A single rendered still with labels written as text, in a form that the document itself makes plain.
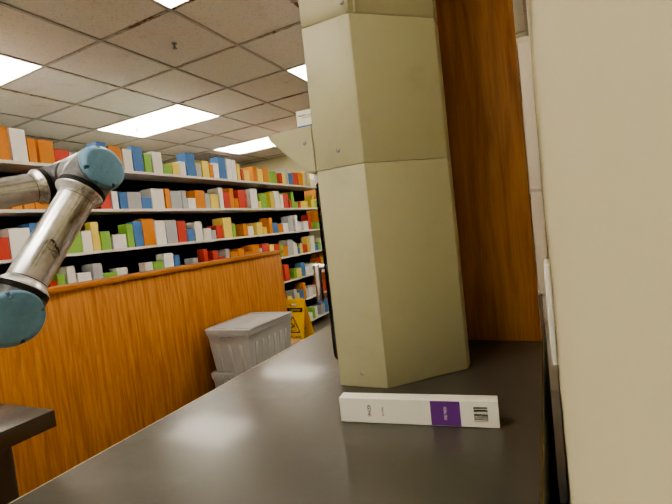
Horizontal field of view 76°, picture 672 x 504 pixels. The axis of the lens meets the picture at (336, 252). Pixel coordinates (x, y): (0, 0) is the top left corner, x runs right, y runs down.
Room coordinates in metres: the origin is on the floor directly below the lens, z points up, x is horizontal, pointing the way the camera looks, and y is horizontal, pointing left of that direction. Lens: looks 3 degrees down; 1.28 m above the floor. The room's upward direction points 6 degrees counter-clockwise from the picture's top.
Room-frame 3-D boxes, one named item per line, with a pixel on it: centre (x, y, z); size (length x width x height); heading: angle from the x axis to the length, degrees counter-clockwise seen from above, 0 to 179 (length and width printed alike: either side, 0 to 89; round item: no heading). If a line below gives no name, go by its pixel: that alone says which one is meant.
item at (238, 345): (3.30, 0.72, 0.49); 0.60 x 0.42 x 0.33; 154
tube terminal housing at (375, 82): (1.01, -0.16, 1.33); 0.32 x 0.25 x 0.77; 154
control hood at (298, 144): (1.09, 0.00, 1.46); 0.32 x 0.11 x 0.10; 154
